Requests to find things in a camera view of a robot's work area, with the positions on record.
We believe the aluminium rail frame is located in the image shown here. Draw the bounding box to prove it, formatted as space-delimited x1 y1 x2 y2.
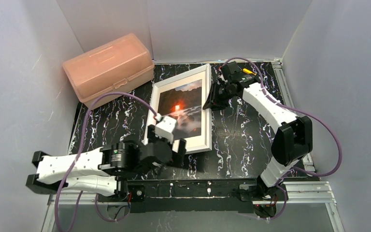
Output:
41 58 346 232

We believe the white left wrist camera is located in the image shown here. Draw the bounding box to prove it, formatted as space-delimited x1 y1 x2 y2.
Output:
155 116 177 144

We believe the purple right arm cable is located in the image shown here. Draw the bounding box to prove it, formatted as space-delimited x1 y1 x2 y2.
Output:
220 57 343 220

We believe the sunset photo in frame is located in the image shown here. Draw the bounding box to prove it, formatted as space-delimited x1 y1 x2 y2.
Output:
157 79 202 140

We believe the pink plastic storage box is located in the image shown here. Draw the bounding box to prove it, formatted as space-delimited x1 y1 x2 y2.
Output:
62 33 155 109

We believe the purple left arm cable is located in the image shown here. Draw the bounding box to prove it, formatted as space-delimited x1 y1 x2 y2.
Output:
54 92 159 232

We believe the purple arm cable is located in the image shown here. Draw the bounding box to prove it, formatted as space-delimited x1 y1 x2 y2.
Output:
54 92 159 232
220 57 343 220

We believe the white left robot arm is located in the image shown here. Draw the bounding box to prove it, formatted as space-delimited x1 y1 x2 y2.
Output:
25 125 186 197

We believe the white picture frame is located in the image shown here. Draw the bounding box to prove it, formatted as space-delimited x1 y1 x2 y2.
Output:
150 64 212 154

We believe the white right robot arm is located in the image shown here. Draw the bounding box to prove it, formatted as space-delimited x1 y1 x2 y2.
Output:
202 59 313 189

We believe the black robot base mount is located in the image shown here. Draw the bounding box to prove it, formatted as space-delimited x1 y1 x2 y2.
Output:
99 179 287 214

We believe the yellow screwdriver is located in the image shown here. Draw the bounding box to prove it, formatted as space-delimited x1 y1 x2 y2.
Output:
242 69 257 76

